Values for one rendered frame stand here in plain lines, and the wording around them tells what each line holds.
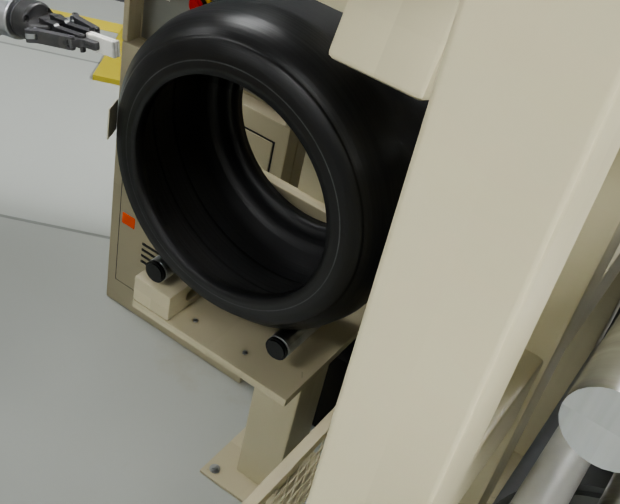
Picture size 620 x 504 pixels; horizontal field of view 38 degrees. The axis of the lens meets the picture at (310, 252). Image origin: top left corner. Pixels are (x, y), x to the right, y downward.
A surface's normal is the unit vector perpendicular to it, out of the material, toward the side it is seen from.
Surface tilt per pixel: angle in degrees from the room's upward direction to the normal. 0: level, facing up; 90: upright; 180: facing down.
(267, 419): 90
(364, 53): 72
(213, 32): 45
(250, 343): 0
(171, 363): 0
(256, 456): 90
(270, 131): 90
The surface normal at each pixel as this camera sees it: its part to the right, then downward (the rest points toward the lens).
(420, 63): -0.47, 0.17
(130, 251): -0.56, 0.43
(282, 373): 0.18, -0.77
